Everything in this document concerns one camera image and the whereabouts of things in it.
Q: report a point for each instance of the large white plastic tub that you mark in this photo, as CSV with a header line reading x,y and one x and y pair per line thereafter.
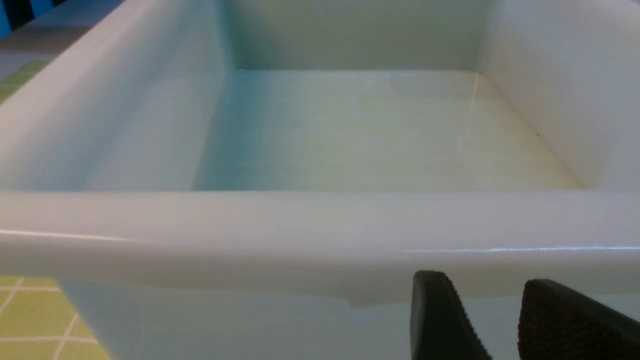
x,y
262,179

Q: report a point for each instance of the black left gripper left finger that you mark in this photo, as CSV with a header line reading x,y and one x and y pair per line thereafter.
x,y
439,326

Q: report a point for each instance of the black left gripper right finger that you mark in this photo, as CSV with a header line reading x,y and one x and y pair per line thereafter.
x,y
560,323

